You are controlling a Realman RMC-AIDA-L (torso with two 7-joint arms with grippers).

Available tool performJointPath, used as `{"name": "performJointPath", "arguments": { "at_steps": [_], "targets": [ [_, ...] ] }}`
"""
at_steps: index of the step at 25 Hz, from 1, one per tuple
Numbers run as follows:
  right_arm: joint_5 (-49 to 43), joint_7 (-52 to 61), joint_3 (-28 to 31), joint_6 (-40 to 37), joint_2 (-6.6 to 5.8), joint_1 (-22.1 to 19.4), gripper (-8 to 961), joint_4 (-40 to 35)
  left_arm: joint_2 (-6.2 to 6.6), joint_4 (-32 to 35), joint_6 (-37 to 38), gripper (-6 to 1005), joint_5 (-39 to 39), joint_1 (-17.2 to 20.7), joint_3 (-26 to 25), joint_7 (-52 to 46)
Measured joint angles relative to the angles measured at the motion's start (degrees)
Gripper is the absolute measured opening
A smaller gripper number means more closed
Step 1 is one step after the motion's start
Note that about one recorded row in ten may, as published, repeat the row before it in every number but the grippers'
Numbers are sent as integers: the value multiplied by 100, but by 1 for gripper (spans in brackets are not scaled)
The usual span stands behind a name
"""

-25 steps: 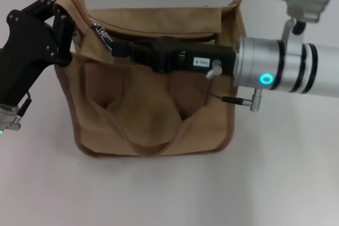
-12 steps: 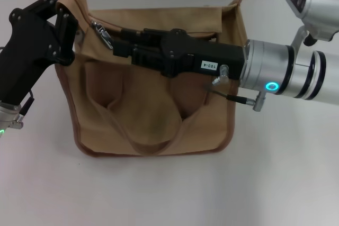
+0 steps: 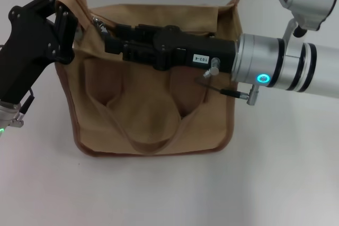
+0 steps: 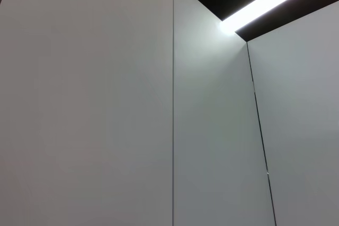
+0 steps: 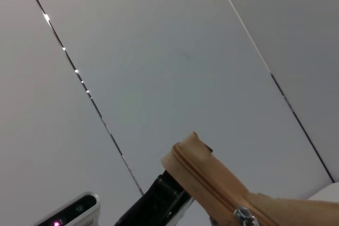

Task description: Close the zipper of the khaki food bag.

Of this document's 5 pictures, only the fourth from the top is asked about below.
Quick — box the white ceiling light strip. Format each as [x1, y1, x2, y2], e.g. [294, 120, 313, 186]
[219, 0, 339, 35]

